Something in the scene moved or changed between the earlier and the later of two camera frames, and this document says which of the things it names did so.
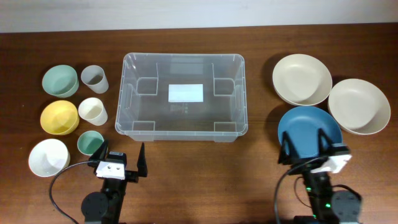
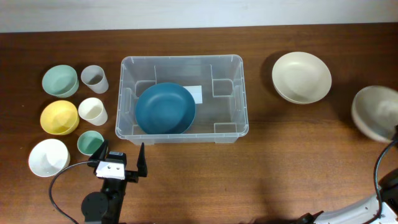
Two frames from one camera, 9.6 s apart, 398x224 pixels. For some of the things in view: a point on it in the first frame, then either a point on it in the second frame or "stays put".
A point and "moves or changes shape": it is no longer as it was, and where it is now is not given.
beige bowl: [359, 106] moves or changes shape
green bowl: [60, 81] stays put
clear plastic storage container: [182, 97] stays put
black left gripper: [133, 176] stays put
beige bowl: [301, 79] stays put
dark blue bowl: [302, 126] to [165, 108]
